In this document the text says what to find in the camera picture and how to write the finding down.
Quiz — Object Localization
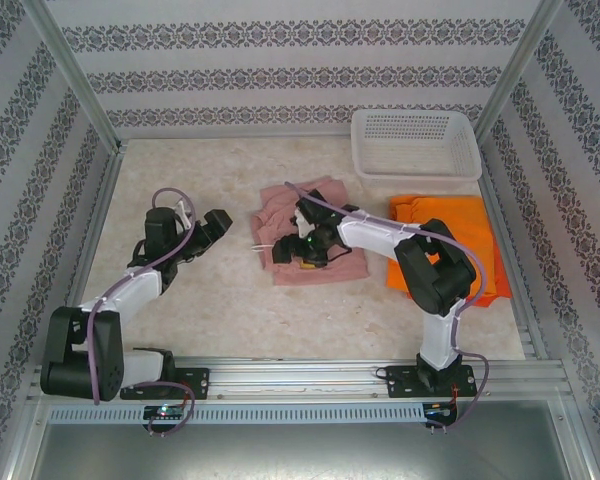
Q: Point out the pink shorts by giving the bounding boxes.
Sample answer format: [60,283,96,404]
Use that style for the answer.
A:
[251,174,372,288]

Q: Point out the light orange shorts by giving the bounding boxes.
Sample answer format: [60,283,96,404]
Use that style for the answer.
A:
[385,194,513,308]

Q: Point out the red-orange shorts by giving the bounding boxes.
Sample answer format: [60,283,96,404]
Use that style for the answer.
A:
[492,239,513,301]

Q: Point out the white plastic basket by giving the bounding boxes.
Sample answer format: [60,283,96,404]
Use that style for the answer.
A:
[350,110,483,185]

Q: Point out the left circuit board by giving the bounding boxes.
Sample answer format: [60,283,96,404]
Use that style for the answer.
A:
[143,404,187,421]

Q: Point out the circuit board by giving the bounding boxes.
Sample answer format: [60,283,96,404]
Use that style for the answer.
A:
[143,404,187,421]
[423,401,457,420]

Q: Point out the grey metal sheet panel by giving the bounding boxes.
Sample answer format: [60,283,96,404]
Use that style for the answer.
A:
[7,399,599,480]

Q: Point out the right circuit board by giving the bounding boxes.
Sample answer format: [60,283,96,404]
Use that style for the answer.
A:
[423,401,457,420]

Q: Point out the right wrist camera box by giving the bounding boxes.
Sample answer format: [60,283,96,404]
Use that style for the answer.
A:
[290,206,315,240]

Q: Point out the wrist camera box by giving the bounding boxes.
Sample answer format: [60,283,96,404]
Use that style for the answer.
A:
[290,206,315,240]
[173,198,195,230]

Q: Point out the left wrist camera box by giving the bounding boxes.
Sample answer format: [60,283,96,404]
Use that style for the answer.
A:
[173,198,195,230]

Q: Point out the aluminium table side rail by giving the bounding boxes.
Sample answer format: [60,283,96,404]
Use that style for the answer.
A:
[48,142,127,365]
[478,159,550,360]

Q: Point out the aluminium table back rail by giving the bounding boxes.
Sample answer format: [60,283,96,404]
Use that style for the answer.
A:
[115,130,355,146]

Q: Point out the aluminium mounting rail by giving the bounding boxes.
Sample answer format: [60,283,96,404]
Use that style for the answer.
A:
[27,355,570,401]

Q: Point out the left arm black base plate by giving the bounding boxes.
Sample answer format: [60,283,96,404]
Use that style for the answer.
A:
[119,367,211,401]

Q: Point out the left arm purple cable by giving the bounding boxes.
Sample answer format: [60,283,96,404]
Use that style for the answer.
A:
[87,187,197,437]

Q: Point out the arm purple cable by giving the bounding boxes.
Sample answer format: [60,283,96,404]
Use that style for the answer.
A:
[87,187,197,437]
[284,182,492,434]

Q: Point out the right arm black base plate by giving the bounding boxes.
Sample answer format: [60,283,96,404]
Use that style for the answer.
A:
[385,363,479,400]

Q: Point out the slotted grey cable duct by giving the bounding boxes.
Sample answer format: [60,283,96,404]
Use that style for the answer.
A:
[47,402,426,426]

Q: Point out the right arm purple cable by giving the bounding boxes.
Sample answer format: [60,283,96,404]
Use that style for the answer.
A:
[284,182,492,434]

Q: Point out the aluminium frame post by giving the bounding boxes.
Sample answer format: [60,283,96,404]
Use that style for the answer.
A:
[478,0,565,132]
[22,0,122,154]

